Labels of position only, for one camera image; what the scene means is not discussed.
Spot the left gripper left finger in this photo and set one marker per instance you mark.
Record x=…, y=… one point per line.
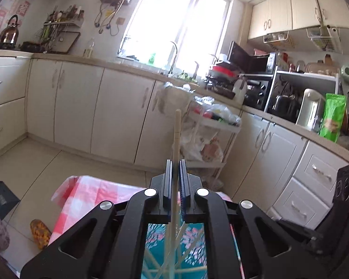
x=109, y=241

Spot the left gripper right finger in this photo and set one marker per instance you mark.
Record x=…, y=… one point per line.
x=241, y=240

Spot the white kitchen trolley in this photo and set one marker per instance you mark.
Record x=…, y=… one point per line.
x=208, y=133

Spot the teal perforated plastic basket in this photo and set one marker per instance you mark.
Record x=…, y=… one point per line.
x=174, y=252

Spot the red white checkered tablecloth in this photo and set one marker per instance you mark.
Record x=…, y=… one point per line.
x=78, y=195

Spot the yellow patterned slipper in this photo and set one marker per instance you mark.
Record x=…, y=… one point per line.
x=41, y=233

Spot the white thermos jug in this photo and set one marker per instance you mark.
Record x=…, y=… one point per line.
x=311, y=111

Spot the green snack bag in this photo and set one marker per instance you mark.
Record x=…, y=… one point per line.
x=335, y=108

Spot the black microwave oven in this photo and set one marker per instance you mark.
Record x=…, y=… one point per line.
x=264, y=64

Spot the steel kettle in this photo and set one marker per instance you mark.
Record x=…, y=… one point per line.
x=9, y=36

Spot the wall spice rack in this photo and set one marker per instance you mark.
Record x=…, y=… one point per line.
x=61, y=30

